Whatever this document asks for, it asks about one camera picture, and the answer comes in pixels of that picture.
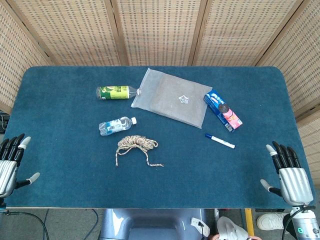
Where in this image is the blue floor cable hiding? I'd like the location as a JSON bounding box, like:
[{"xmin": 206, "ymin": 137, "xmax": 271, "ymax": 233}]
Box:
[{"xmin": 90, "ymin": 208, "xmax": 101, "ymax": 232}]

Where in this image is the black equipment box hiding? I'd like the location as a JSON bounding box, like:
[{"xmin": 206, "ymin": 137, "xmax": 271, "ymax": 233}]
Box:
[{"xmin": 0, "ymin": 112, "xmax": 11, "ymax": 135}]

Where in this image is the grey mesh zipper pouch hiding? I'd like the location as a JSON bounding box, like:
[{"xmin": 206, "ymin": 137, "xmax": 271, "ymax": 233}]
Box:
[{"xmin": 130, "ymin": 67, "xmax": 214, "ymax": 130}]

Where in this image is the yellow metal post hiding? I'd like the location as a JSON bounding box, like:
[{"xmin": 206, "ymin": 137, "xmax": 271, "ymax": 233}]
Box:
[{"xmin": 244, "ymin": 208, "xmax": 255, "ymax": 237}]

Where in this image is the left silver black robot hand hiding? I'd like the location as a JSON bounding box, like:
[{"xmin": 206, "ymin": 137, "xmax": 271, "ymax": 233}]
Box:
[{"xmin": 0, "ymin": 133, "xmax": 41, "ymax": 199}]

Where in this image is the clear blue label water bottle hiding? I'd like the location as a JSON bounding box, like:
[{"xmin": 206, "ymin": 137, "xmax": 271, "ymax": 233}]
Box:
[{"xmin": 98, "ymin": 116, "xmax": 138, "ymax": 137}]

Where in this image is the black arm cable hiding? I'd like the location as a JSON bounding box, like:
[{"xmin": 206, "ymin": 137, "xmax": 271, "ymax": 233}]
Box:
[
  {"xmin": 281, "ymin": 206, "xmax": 316, "ymax": 240},
  {"xmin": 3, "ymin": 210, "xmax": 50, "ymax": 240}
]

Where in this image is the white grey sneaker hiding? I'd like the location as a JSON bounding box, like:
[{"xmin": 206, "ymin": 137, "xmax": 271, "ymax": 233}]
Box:
[{"xmin": 216, "ymin": 216, "xmax": 250, "ymax": 240}]

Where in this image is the white marker blue cap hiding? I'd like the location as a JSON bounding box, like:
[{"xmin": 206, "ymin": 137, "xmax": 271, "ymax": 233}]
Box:
[{"xmin": 204, "ymin": 133, "xmax": 236, "ymax": 150}]

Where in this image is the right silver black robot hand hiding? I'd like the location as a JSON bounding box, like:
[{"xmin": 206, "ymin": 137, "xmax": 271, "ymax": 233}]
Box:
[{"xmin": 259, "ymin": 141, "xmax": 315, "ymax": 207}]

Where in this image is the woven bamboo screen panel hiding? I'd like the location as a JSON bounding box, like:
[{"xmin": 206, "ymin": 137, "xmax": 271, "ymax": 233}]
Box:
[
  {"xmin": 6, "ymin": 0, "xmax": 123, "ymax": 67},
  {"xmin": 109, "ymin": 0, "xmax": 208, "ymax": 67},
  {"xmin": 0, "ymin": 0, "xmax": 52, "ymax": 115},
  {"xmin": 192, "ymin": 0, "xmax": 307, "ymax": 67},
  {"xmin": 256, "ymin": 0, "xmax": 320, "ymax": 180}
]

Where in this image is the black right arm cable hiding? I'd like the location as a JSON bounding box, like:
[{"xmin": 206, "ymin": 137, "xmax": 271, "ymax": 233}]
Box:
[{"xmin": 281, "ymin": 206, "xmax": 316, "ymax": 240}]

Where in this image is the green label plastic bottle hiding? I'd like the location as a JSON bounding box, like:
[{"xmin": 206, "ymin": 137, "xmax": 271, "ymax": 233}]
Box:
[{"xmin": 95, "ymin": 85, "xmax": 142, "ymax": 101}]

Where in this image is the teal felt table cover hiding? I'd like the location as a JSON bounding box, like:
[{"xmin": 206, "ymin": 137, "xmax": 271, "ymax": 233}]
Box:
[{"xmin": 0, "ymin": 65, "xmax": 316, "ymax": 210}]

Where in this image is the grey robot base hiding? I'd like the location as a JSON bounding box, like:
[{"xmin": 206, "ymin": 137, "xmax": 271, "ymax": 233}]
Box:
[{"xmin": 99, "ymin": 208, "xmax": 211, "ymax": 240}]

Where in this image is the multicolour braided rope bundle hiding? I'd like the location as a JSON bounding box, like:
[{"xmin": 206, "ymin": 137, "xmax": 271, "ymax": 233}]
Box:
[{"xmin": 114, "ymin": 134, "xmax": 165, "ymax": 168}]

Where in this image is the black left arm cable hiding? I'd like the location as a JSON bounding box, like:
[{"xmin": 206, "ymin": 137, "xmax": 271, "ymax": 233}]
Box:
[{"xmin": 3, "ymin": 210, "xmax": 50, "ymax": 240}]

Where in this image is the blue pink cookie box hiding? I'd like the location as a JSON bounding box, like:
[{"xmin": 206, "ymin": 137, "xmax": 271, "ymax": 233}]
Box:
[{"xmin": 203, "ymin": 90, "xmax": 244, "ymax": 133}]

